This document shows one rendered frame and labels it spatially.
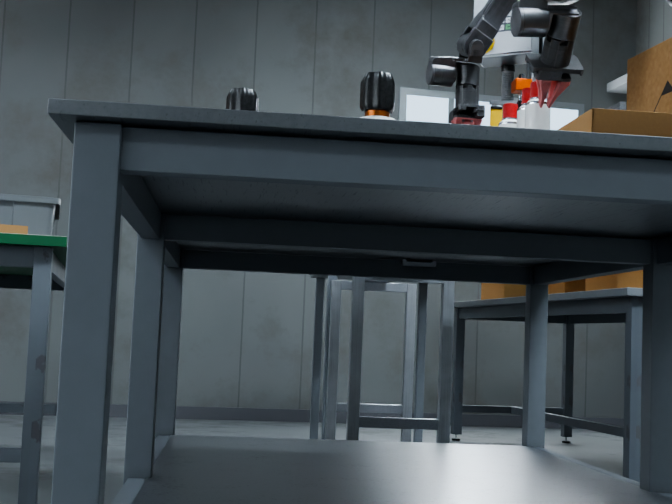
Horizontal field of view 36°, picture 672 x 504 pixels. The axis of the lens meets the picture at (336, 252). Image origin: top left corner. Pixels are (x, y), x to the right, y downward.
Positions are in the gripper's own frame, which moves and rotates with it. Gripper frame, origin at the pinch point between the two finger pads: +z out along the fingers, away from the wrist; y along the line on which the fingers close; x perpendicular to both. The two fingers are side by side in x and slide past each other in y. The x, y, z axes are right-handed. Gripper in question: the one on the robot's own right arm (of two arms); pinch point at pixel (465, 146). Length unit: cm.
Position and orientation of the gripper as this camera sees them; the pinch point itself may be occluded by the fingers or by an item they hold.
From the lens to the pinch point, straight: 254.3
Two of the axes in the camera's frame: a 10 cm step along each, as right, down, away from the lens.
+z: -0.4, 9.9, -1.0
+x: 9.9, 0.5, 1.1
